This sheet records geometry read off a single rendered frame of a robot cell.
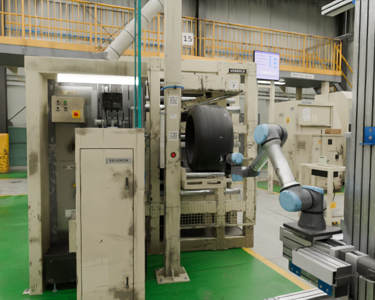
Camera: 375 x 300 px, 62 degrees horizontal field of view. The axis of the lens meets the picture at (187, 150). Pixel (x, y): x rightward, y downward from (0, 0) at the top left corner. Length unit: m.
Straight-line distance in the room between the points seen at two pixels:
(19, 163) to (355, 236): 10.55
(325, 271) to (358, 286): 0.36
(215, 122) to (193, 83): 0.58
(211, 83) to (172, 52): 0.52
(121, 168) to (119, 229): 0.37
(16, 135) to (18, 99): 1.17
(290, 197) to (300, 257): 0.30
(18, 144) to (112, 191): 9.61
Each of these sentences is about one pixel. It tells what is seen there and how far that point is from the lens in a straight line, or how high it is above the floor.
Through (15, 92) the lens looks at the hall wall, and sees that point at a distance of 11.58.
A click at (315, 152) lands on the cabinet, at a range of 6.95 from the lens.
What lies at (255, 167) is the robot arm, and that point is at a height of 1.01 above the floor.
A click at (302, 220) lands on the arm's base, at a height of 0.76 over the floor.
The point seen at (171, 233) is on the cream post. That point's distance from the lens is 2.73.
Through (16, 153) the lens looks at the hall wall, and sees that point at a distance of 11.46.
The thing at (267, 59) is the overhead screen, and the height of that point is 2.72.
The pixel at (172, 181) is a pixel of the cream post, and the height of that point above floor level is 0.84.
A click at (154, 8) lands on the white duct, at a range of 3.07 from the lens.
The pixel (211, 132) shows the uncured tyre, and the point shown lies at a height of 1.25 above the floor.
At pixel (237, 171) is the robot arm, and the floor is 0.98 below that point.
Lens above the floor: 1.24
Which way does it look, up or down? 3 degrees down
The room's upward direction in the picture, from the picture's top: straight up
